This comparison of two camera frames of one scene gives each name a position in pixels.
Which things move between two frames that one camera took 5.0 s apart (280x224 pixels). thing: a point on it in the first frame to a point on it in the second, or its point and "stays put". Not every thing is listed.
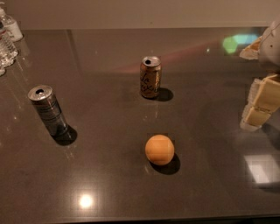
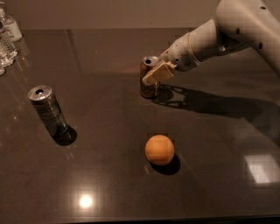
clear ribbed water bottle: [8, 52] stays put
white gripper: [271, 48] to [181, 53]
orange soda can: [150, 76] stays put
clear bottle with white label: [10, 25] stays put
